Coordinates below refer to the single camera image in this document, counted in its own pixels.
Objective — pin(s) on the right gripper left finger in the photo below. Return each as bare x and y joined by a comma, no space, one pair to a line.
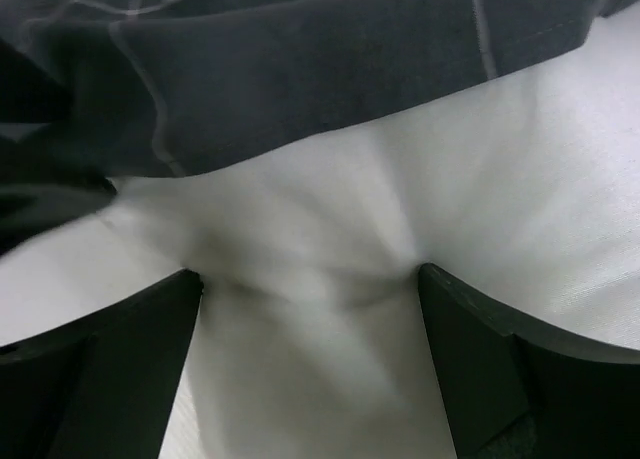
102,386

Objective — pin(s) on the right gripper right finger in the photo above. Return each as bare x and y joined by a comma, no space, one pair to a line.
515,386

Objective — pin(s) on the dark grey checked pillowcase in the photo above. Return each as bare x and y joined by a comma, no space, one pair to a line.
162,88

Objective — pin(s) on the white pillow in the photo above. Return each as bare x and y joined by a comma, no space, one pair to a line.
309,342

